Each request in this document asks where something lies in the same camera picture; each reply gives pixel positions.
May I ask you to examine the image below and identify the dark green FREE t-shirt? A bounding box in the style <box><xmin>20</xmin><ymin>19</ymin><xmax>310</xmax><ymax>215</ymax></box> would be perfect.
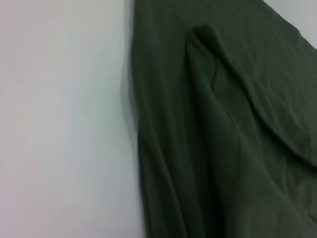
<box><xmin>132</xmin><ymin>0</ymin><xmax>317</xmax><ymax>238</ymax></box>

